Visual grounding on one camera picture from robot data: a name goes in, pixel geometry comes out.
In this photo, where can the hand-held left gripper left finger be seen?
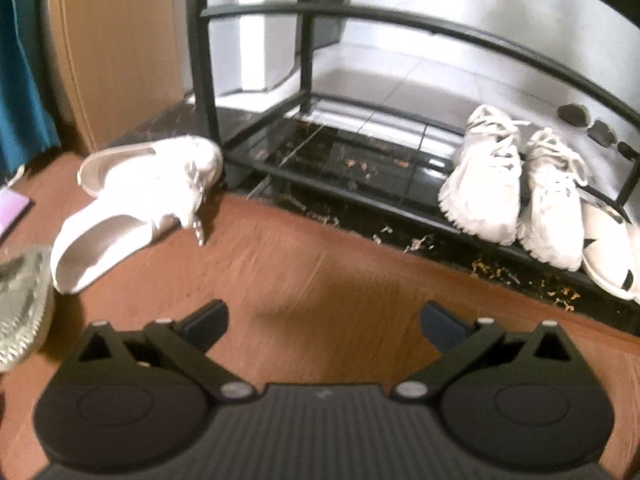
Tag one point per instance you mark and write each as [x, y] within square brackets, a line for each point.
[205, 324]

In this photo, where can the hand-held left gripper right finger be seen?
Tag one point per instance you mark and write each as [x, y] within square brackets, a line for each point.
[437, 325]

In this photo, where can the white floral shoe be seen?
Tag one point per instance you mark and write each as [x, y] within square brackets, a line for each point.
[140, 165]
[85, 255]

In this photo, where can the white chunky sneaker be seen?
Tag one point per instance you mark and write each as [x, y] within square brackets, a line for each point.
[485, 185]
[550, 210]

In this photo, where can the black metal shoe rack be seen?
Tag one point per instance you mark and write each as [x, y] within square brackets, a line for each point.
[307, 60]

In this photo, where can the tan lace-up boot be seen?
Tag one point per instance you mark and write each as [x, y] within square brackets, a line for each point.
[20, 310]

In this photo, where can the white cutout sandal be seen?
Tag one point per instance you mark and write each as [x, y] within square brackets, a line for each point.
[605, 245]

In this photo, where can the purple board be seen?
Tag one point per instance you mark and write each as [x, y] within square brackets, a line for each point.
[12, 210]

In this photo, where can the white carton box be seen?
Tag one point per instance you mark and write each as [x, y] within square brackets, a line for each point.
[260, 50]

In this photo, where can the wooden door panel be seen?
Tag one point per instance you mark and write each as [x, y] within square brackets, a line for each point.
[125, 35]

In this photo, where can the teal curtain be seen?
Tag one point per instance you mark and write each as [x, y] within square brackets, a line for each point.
[20, 85]

